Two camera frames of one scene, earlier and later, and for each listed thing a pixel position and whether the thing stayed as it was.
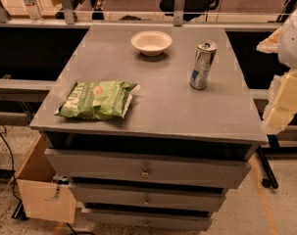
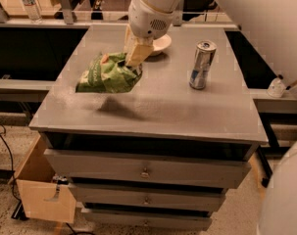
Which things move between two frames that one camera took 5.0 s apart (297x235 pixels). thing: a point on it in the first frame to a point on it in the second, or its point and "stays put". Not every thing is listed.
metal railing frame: (67, 18) stays put
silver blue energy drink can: (206, 51) stays put
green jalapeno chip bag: (98, 100) to (109, 72)
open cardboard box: (43, 195) stays put
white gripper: (294, 41) to (147, 20)
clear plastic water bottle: (31, 4) stays put
